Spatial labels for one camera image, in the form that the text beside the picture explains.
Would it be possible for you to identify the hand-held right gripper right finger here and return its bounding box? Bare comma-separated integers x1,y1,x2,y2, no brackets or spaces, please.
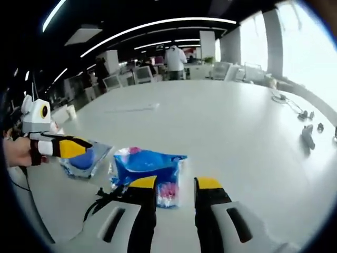
194,177,300,253

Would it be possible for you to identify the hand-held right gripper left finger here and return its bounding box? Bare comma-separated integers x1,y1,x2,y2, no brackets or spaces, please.
56,176,158,253

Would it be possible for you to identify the clear blue plastic packet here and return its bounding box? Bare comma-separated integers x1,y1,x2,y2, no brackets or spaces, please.
59,141,114,180

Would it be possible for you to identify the printed white paper cup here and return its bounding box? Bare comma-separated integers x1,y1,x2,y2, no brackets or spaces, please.
66,104,78,120

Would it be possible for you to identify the floral blue tissue packet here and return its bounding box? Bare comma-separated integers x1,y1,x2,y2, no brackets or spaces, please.
109,147,188,209

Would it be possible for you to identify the person's left hand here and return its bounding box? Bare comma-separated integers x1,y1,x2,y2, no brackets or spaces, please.
2,137,49,168

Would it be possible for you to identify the white office chair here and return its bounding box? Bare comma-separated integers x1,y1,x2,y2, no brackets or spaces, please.
133,65,154,84
102,74,122,92
212,62,233,80
243,62,264,82

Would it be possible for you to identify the white table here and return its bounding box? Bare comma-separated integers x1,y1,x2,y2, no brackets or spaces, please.
10,79,337,253

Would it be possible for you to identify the grey and black gadget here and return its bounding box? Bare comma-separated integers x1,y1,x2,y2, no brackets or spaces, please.
301,124,316,150

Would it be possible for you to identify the long ceiling light strip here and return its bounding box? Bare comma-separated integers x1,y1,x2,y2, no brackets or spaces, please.
80,17,237,57

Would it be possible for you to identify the narrow bright window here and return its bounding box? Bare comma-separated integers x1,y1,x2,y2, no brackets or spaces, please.
240,12,269,73

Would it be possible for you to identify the large bright window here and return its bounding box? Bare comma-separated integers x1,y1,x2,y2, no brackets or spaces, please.
278,1,337,106

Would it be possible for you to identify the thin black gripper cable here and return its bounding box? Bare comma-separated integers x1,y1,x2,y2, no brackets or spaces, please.
10,164,32,193

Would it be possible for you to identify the white charger with cable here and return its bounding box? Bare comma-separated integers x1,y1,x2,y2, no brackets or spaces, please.
272,93,303,114

